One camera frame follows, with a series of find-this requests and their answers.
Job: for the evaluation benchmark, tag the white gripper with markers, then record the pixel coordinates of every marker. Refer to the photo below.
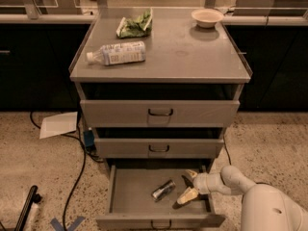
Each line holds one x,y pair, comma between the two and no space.
201,183

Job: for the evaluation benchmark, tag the silver redbull can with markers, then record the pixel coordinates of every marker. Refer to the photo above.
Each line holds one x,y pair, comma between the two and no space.
163,190

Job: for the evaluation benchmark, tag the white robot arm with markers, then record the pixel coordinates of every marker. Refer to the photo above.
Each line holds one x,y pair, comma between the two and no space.
264,207

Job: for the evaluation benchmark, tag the grey bottom drawer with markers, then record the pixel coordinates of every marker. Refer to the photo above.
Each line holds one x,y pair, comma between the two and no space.
131,206

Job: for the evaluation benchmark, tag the grey drawer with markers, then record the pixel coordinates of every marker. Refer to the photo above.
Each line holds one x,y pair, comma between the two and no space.
131,206
158,148
159,113

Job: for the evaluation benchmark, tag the grey middle drawer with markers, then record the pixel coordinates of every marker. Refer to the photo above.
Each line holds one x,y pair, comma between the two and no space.
158,148

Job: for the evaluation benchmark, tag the grey metal drawer cabinet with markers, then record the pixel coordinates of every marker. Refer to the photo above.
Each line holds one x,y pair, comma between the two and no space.
183,62

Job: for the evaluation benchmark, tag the grey top drawer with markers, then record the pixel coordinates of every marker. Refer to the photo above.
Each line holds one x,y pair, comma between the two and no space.
159,113

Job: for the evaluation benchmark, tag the dark counter cabinet left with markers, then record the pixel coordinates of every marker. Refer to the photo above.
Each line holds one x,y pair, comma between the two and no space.
34,65

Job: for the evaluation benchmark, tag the blue power adapter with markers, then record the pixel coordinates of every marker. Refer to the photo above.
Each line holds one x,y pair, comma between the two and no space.
89,140

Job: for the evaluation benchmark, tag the clear plastic water bottle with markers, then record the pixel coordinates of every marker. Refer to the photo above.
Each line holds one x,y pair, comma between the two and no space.
120,53

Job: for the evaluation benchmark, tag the white paper sheet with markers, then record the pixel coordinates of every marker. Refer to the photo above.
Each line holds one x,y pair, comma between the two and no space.
58,125

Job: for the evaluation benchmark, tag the black stand bar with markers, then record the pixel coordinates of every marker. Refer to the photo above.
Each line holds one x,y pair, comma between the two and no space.
33,197

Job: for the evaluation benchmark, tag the green chip bag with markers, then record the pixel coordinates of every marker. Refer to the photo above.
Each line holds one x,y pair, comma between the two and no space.
138,27

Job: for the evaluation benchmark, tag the white paper bowl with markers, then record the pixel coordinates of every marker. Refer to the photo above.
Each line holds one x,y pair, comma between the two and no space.
207,18

